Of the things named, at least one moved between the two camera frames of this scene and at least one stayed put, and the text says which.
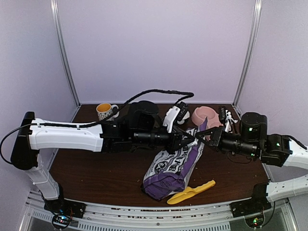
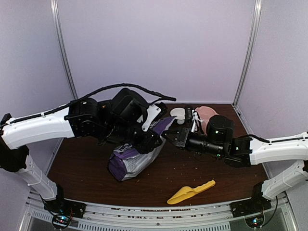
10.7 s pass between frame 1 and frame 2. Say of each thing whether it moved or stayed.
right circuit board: stayed
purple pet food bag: moved
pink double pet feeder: stayed
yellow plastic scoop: stayed
